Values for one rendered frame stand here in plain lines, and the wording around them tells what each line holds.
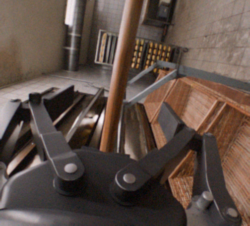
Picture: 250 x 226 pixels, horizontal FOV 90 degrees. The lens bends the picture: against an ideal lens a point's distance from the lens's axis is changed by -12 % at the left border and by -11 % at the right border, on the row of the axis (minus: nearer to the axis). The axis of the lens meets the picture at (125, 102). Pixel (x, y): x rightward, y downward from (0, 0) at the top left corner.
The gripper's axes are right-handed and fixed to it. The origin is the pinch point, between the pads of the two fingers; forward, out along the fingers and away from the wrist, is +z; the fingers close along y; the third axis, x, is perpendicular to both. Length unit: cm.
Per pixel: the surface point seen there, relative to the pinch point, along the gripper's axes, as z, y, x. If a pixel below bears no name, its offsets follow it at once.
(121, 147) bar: 11.3, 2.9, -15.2
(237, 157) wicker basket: 30, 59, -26
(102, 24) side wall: 505, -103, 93
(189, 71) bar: 45, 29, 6
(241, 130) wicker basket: 35, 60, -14
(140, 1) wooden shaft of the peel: 7.1, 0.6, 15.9
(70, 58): 295, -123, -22
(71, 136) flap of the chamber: 43, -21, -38
